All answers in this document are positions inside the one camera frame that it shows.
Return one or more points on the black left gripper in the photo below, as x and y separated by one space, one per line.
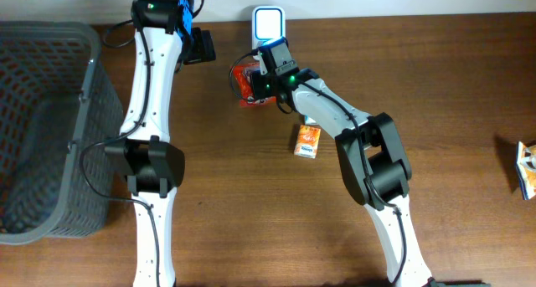
203 47

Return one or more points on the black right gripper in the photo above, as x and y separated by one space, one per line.
261 90

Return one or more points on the red snack packet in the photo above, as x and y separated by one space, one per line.
242 74

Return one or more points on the green tissue pack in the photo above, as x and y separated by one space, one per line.
308 121

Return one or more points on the orange tissue pack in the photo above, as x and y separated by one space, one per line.
307 141

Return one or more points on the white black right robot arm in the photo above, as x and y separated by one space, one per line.
374 165

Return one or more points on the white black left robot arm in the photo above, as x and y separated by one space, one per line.
153 168

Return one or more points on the white barcode scanner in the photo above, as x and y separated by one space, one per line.
267 23

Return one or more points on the grey plastic mesh basket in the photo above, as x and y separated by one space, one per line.
56 103

